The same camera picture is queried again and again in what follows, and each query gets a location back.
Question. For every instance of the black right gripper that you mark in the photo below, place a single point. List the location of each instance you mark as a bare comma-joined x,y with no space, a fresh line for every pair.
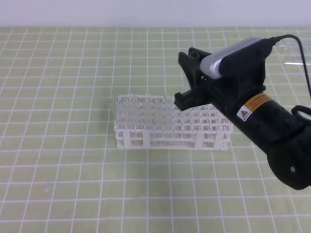
242,100

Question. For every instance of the clear glass test tube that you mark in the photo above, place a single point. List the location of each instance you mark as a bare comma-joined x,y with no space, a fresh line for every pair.
294,45
194,55
296,64

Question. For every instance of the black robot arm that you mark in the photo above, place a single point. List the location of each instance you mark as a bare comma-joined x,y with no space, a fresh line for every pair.
293,166

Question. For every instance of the white plastic test tube rack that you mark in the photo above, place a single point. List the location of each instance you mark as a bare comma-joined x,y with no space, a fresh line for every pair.
155,122

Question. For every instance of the green checkered tablecloth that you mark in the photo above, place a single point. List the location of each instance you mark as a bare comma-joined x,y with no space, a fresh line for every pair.
60,169

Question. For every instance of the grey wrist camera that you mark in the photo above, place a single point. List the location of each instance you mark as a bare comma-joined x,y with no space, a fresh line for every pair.
238,58

